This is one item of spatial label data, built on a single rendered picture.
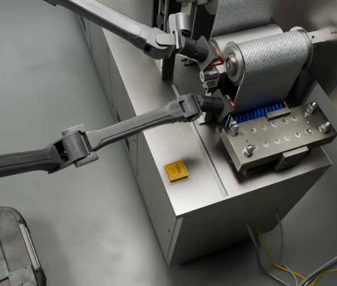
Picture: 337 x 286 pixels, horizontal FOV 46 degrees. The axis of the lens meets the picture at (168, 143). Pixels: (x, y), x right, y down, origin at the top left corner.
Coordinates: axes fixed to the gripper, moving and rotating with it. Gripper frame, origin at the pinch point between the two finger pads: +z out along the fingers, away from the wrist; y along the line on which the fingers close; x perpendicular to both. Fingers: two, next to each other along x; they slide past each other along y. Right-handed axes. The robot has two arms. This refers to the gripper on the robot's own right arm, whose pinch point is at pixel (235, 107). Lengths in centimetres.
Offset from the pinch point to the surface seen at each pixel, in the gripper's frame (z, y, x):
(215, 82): -8.3, -8.1, 3.0
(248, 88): -3.4, 0.2, 10.3
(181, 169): -13.0, 10.7, -25.0
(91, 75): 26, -121, -110
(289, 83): 13.3, 0.3, 15.9
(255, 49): -8.6, -5.1, 22.1
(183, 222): -10.5, 26.0, -37.5
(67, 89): 10, -113, -119
